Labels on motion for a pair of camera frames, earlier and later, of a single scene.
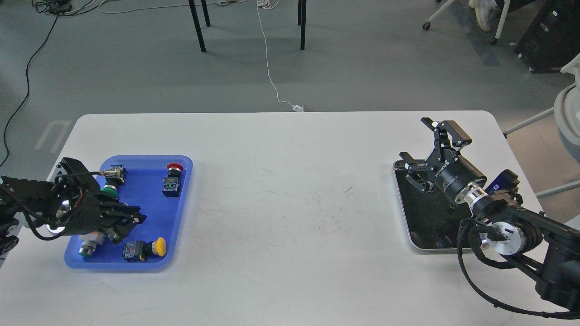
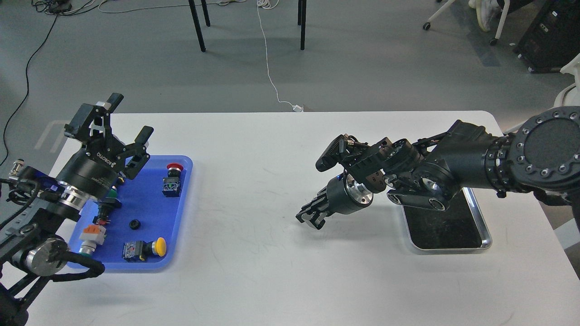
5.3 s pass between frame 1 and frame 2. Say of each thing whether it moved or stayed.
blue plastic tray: stayed
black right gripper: moved
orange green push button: stayed
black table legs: stayed
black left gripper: moved
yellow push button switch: stayed
